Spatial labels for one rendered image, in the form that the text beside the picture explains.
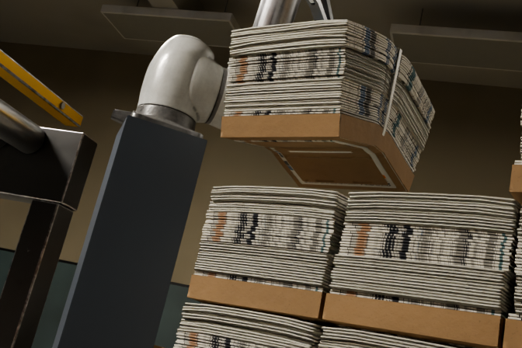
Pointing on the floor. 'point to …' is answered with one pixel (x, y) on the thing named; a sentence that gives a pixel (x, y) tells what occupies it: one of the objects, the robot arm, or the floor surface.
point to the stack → (354, 262)
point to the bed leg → (32, 273)
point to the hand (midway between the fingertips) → (350, 13)
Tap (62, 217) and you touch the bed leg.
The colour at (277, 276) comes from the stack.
